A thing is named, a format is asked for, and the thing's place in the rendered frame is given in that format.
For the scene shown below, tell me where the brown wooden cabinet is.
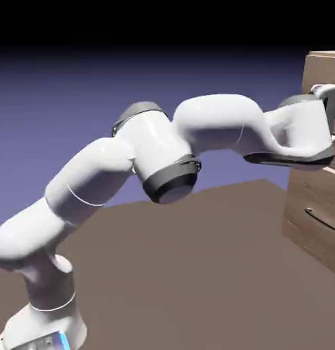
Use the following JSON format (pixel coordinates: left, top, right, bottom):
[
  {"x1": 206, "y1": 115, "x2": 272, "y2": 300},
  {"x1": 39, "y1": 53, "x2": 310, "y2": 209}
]
[{"x1": 281, "y1": 50, "x2": 335, "y2": 275}]

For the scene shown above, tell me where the curved dark metal handle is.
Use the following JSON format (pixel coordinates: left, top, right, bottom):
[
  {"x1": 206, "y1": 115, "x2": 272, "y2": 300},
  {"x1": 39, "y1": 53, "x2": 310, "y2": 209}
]
[{"x1": 304, "y1": 208, "x2": 335, "y2": 234}]

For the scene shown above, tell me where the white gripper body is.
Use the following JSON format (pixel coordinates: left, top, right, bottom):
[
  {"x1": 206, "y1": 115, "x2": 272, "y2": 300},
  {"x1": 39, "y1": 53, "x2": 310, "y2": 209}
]
[{"x1": 310, "y1": 83, "x2": 335, "y2": 137}]

